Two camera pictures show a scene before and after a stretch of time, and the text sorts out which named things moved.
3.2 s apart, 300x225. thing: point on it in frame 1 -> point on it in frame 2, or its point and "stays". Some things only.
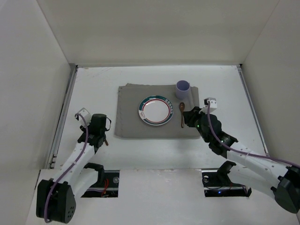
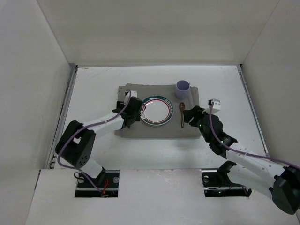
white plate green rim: x=155 y=110 stays
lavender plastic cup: x=183 y=87 stays
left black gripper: x=97 y=139 -> x=137 y=108
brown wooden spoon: x=182 y=105 stays
